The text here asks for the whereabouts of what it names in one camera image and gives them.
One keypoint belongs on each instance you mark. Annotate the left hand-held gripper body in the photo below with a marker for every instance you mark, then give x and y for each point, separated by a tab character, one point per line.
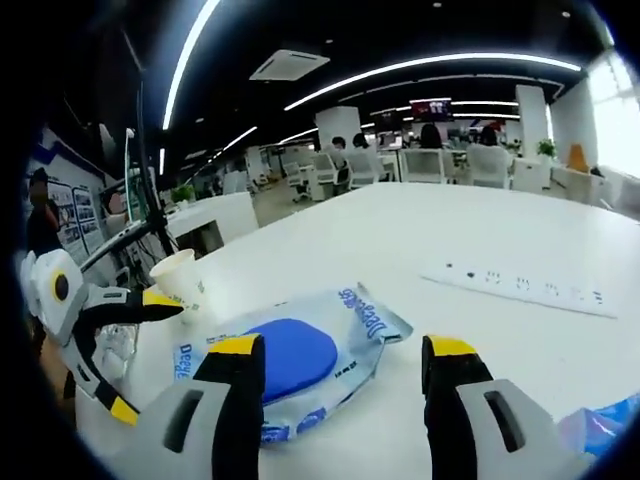
52	295

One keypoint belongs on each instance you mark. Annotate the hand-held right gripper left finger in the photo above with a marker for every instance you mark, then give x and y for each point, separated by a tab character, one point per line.
225	400

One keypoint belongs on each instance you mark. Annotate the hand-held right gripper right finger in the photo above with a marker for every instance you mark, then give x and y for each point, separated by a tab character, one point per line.
450	400

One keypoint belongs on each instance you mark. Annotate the clear plastic bottle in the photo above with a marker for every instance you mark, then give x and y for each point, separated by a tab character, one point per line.
117	350

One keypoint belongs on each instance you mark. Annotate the white paper cup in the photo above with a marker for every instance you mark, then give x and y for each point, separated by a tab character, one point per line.
175	275

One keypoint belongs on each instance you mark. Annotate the wet wipes pack blue lid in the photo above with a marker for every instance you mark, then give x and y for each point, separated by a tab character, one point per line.
300	350

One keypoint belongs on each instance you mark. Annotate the blue tissue pack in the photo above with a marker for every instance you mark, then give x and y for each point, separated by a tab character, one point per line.
605	420

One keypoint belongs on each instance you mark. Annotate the group of white office chairs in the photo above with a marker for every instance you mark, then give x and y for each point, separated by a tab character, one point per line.
325	170

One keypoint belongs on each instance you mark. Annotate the black laptop stand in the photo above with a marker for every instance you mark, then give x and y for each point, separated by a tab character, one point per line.
162	225

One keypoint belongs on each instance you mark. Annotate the open laptop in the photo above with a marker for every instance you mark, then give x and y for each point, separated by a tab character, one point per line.
132	190

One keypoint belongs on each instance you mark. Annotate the green potted plant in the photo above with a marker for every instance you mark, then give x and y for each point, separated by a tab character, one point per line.
546	147
182	195

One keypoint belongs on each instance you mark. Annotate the white side cabinet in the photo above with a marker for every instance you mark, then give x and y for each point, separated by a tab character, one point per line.
220	215

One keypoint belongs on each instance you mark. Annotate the white table socket panel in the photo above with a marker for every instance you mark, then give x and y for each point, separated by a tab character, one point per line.
520	292

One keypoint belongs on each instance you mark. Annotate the white table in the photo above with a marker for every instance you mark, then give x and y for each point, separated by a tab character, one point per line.
450	235

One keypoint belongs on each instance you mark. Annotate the wide curved ceiling light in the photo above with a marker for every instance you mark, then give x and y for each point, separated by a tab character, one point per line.
181	60

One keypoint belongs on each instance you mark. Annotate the orange bag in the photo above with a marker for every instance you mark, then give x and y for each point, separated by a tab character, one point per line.
577	155

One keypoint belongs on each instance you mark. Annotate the ceiling air conditioner unit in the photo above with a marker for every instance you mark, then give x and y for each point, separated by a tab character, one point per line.
290	65

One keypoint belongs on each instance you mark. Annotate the hanging television screen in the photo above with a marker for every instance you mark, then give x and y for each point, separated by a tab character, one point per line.
432	109

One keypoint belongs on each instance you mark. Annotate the window with blinds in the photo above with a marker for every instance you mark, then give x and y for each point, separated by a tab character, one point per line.
617	125

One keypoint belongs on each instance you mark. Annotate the long curved ceiling light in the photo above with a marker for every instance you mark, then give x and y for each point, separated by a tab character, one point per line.
425	61

